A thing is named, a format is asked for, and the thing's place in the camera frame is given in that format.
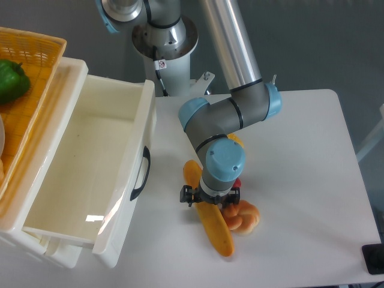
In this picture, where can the red bell pepper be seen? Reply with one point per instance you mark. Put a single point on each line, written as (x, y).
(237, 183)

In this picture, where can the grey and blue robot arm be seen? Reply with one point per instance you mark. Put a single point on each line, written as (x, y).
(207, 125)

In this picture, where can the white drawer cabinet frame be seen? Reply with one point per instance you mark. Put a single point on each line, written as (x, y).
(40, 149)

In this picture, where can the long orange baguette bread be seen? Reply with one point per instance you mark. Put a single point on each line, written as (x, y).
(212, 220)

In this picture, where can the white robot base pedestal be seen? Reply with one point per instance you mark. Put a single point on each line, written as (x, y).
(166, 54)

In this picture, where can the white plate in basket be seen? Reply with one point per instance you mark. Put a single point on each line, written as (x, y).
(2, 136)

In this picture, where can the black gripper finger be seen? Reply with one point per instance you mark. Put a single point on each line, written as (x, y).
(189, 195)
(233, 197)

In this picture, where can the black device at table edge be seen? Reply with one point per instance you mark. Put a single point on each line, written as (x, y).
(373, 257)

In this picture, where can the round knotted bread roll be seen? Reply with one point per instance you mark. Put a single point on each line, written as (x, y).
(241, 218)

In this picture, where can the white plastic drawer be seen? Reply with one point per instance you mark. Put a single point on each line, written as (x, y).
(84, 199)

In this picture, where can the orange yellow fruit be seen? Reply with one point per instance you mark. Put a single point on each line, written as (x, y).
(236, 139)

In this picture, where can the orange woven basket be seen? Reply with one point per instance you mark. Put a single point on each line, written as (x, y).
(40, 55)

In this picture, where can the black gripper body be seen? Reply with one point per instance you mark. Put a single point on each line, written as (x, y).
(201, 196)

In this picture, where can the bread piece in basket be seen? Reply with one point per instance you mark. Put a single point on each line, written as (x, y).
(2, 174)

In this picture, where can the green bell pepper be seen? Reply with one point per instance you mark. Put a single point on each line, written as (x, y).
(14, 82)

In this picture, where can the dark blue drawer handle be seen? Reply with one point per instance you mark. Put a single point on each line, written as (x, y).
(143, 175)

